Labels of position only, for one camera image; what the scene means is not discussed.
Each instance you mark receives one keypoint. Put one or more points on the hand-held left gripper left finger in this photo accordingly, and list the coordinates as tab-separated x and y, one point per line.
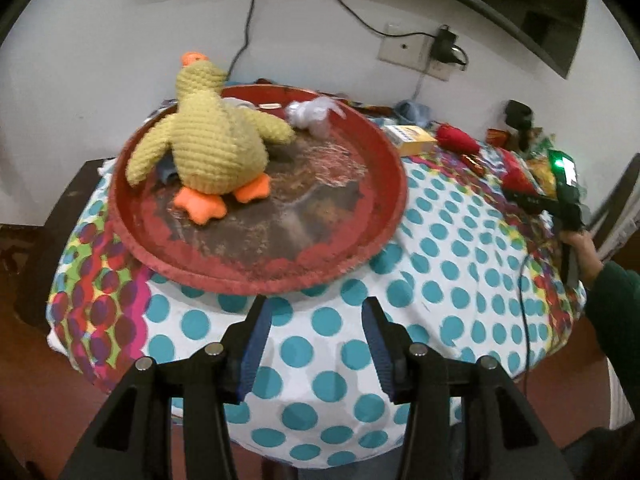
255	345

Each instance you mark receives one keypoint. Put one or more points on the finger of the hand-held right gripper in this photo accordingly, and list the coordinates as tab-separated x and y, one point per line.
527	201

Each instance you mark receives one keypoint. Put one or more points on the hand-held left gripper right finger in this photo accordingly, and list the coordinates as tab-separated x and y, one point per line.
377	345

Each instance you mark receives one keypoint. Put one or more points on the red knitted sock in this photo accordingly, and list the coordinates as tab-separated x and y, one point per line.
457	137

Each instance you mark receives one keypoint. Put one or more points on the yellow cardboard box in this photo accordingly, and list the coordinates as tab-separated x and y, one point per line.
417	142

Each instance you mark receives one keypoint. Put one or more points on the round red tray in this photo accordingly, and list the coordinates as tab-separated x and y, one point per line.
310	220

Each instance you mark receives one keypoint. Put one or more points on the yellow knitted duck toy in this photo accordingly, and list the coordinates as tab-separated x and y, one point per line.
215	145

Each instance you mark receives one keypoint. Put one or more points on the white socks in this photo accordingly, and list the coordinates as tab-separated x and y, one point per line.
325	116

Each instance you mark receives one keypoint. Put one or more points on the person's right forearm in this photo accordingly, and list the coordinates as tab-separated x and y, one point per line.
615	310

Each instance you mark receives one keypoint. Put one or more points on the person's right hand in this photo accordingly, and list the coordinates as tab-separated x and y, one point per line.
582	255

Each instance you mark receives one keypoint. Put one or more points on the red and green box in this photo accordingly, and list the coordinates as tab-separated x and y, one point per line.
517	172

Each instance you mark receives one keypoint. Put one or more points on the yellow snack bag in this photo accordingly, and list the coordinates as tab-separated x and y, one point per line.
542	170

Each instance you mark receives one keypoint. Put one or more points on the dark red small box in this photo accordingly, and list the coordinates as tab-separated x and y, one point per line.
474	161

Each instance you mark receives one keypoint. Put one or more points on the red foil packet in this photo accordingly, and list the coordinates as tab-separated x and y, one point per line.
496	136

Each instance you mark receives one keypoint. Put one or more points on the polka dot tablecloth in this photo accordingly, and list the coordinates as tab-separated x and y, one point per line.
450	260

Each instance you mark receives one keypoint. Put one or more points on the light blue cloth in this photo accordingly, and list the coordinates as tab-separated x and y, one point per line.
412	110

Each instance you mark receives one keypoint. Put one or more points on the black plug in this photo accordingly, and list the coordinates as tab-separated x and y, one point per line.
460	56

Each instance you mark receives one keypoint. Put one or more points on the black power adapter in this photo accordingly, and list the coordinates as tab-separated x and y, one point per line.
444	42

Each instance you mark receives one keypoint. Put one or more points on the black television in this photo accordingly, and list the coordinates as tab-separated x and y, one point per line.
500	5

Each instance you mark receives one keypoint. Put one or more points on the dark wooden chair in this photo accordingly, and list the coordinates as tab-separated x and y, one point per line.
65	220

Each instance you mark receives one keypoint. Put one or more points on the black clamp mount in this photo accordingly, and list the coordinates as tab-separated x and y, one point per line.
517	112

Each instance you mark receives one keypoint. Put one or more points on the white wall socket plate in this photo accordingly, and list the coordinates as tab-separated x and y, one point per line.
400	45
440	71

